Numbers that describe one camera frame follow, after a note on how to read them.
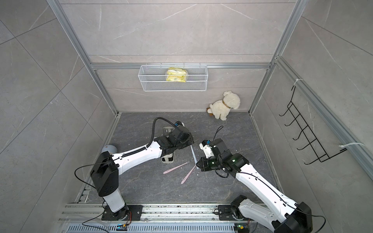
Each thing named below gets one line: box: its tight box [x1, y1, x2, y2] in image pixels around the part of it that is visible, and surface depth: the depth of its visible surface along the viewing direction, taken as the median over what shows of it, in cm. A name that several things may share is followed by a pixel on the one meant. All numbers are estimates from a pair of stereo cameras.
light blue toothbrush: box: [190, 144, 199, 170], surface depth 77 cm
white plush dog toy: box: [206, 90, 241, 121], surface depth 110 cm
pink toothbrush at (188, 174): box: [180, 164, 197, 185], surface depth 87 cm
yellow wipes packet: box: [166, 66, 187, 83], surface depth 89 cm
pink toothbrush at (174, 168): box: [162, 161, 190, 175], surface depth 91 cm
